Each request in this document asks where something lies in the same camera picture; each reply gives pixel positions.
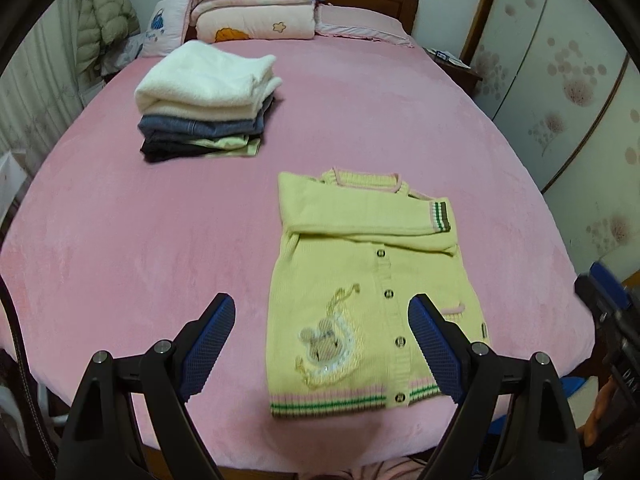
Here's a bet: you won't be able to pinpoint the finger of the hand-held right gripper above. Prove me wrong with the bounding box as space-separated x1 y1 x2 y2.
574 260 632 328

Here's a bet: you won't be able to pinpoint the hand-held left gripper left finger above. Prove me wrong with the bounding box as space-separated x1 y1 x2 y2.
55 293 236 480

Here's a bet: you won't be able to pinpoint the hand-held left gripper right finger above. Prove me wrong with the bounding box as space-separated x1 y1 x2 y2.
408 293 585 480

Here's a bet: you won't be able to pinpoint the yellow knit cardigan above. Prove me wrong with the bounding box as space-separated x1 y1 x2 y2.
267 166 493 421

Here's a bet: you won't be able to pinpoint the person's right hand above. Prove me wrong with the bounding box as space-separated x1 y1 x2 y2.
576 381 619 447

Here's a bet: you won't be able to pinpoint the pale green folded garment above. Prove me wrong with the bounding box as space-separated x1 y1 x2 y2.
192 133 262 159

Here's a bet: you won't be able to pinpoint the black folded garment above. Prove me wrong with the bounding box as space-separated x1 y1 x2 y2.
140 134 212 164

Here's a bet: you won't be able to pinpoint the floral wardrobe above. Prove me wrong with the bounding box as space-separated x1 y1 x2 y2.
459 0 640 288

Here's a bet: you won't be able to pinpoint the blue folded denim garment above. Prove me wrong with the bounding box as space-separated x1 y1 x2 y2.
137 94 276 142

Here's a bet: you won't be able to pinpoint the dark wooden nightstand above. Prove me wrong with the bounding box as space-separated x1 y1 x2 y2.
422 46 484 99

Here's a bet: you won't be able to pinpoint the white box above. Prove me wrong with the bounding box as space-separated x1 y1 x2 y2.
0 152 29 222

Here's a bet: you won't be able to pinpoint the white folded fleece garment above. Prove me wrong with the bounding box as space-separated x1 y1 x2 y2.
134 40 285 122

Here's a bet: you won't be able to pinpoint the papers on nightstand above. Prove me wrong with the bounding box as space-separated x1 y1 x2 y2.
425 47 472 69

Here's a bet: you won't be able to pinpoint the grey cloth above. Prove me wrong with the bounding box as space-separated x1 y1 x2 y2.
100 35 149 79

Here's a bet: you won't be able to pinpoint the white curtain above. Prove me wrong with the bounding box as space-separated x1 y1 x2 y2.
0 0 87 161

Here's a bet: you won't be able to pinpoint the white pillow blue print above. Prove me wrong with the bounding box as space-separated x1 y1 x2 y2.
141 0 197 59

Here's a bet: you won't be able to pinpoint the flat pink pillow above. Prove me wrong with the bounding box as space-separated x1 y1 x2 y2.
314 4 416 50

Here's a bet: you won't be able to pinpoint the pale green puffer jacket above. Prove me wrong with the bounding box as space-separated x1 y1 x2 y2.
75 0 141 81

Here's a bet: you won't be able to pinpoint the pink folded blanket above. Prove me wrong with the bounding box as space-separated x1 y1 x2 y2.
192 0 317 17

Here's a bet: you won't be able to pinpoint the black cable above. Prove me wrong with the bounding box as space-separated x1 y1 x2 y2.
0 275 57 463

